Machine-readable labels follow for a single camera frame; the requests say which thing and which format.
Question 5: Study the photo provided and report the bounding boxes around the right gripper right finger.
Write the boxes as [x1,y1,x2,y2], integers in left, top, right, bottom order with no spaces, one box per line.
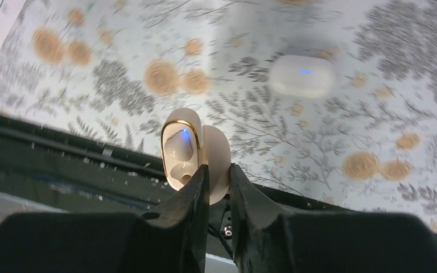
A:
[230,164,437,272]

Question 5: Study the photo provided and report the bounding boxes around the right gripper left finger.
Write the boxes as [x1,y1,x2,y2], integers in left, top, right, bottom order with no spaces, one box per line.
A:
[0,165,209,272]

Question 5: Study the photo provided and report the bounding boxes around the beige earbud charging case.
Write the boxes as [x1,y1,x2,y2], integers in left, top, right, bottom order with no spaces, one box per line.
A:
[160,107,231,205]

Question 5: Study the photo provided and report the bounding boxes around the floral patterned table mat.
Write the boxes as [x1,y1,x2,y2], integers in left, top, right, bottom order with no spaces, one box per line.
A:
[0,1,437,233]

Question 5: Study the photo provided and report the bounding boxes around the beige wireless earbud far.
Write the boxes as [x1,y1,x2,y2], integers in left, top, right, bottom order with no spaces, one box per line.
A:
[169,162,197,189]

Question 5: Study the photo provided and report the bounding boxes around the beige wireless earbud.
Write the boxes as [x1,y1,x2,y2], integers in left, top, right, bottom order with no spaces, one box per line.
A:
[169,162,197,189]
[164,130,193,162]

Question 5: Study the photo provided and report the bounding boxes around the beige wireless earbud near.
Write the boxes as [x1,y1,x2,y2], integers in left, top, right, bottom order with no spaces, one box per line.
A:
[164,130,193,162]

